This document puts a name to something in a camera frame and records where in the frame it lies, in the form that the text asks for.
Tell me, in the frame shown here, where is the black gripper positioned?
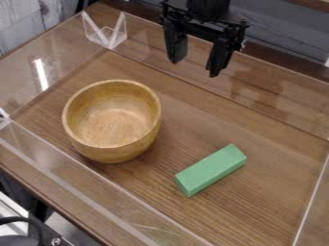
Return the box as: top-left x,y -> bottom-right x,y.
160,0 -> 247,78

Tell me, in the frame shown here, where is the green rectangular block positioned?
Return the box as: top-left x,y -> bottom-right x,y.
174,144 -> 247,197

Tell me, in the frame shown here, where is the brown wooden bowl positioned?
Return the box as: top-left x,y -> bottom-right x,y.
61,80 -> 161,163

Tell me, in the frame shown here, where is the clear acrylic corner bracket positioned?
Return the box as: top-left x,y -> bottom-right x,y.
81,12 -> 127,50

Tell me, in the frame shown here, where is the clear acrylic tray wall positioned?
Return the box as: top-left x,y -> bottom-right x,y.
0,115 -> 212,246

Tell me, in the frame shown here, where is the black metal frame with bolt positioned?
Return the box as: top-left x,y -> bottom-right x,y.
26,207 -> 80,246

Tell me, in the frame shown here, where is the black cable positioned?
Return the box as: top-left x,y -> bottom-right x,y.
0,216 -> 46,246

